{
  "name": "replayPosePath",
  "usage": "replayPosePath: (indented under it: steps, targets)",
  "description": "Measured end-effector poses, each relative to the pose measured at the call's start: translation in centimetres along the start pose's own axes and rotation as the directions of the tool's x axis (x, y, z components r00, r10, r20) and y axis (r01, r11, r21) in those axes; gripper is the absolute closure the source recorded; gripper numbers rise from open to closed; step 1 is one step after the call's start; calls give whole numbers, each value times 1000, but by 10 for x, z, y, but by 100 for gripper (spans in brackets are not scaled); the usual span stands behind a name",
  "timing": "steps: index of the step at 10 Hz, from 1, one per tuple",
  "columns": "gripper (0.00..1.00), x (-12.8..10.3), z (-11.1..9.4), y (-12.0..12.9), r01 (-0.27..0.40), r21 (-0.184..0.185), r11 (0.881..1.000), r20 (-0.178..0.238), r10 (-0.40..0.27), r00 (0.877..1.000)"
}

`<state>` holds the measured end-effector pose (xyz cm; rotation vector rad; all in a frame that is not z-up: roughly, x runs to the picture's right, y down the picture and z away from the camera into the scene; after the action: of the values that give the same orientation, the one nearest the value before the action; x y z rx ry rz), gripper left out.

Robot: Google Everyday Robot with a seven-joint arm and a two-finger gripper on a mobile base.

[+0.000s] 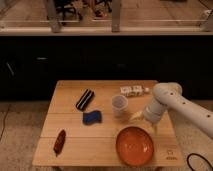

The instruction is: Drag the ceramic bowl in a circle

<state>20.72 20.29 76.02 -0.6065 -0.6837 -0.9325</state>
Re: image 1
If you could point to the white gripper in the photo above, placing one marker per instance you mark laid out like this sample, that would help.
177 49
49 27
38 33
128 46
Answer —
153 113

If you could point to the orange ceramic bowl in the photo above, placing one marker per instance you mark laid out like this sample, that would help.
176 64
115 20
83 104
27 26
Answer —
134 146

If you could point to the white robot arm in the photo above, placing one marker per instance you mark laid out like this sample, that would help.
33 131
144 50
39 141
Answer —
169 96

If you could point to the clear plastic cup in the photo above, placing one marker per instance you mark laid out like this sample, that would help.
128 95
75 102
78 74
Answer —
119 105

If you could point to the white patterned bottle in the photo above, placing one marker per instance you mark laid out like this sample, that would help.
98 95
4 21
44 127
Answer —
134 91

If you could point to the blue sponge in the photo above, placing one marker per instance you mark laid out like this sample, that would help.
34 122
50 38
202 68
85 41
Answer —
92 117

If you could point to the wooden table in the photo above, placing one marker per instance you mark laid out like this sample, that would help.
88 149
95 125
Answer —
92 145

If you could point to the black white striped case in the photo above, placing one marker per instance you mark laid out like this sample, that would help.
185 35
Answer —
84 100

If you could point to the dark red brown object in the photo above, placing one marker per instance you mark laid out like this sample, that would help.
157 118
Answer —
59 143

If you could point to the person legs in background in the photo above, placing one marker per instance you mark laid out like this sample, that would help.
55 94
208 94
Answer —
92 4

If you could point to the black office chair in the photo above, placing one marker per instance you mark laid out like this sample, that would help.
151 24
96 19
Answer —
66 6

